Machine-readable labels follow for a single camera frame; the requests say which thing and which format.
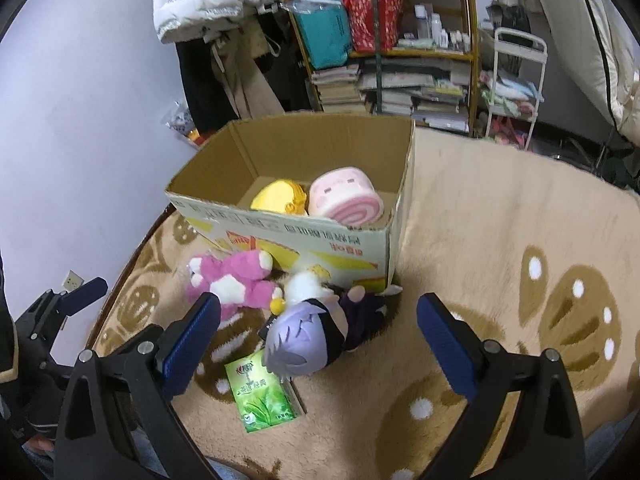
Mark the yellow plush toy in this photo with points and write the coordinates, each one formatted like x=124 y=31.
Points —
x=275 y=197

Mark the green pole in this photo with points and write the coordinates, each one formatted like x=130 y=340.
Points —
x=377 y=35

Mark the white rolling cart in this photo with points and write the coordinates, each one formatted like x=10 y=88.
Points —
x=517 y=45

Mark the dark green cloth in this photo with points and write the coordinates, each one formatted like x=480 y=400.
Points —
x=622 y=167

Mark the white fluffy plush toy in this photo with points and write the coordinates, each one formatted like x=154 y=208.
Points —
x=305 y=285

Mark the teal bag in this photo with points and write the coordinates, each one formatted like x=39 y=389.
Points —
x=320 y=35

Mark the stack of books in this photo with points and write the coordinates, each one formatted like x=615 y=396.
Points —
x=340 y=90

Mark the metal chair base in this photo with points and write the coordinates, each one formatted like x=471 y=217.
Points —
x=585 y=152

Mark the white quilt with black piping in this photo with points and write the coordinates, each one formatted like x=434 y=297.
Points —
x=575 y=35

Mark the wooden shelf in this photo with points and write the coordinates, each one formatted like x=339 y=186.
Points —
x=420 y=55

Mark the wall socket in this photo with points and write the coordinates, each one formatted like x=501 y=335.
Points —
x=73 y=280

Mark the plastic bag of toys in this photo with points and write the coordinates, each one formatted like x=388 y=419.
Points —
x=182 y=125

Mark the pink roll cake plush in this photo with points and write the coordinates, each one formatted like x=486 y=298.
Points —
x=340 y=192

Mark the pink bear plush toy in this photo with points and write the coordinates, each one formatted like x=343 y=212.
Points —
x=240 y=270

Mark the pile of books and papers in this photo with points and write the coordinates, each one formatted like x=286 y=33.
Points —
x=420 y=95

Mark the cardboard box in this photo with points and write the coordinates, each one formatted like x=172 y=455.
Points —
x=310 y=145

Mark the green tissue packet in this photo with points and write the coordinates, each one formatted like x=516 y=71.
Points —
x=260 y=395

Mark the red patterned bag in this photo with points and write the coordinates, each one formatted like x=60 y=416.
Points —
x=372 y=22

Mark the person's right leg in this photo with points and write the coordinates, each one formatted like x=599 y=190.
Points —
x=605 y=455

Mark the lavender-haired plush doll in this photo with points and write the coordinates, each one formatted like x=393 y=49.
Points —
x=300 y=335

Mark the beige coat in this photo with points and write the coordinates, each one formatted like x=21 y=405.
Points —
x=245 y=80

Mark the group of white cosmetic bottles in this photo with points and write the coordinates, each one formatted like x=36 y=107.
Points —
x=440 y=30

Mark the black coat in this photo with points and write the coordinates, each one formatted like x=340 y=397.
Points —
x=197 y=85

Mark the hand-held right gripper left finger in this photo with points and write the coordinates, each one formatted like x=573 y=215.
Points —
x=192 y=345

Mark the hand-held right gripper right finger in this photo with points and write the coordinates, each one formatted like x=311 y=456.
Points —
x=447 y=345

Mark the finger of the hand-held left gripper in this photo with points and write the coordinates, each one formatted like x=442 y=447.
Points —
x=87 y=288

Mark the black bag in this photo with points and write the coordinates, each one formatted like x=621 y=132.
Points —
x=507 y=25

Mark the clear plastic bag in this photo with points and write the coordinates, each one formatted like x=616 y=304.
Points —
x=312 y=6

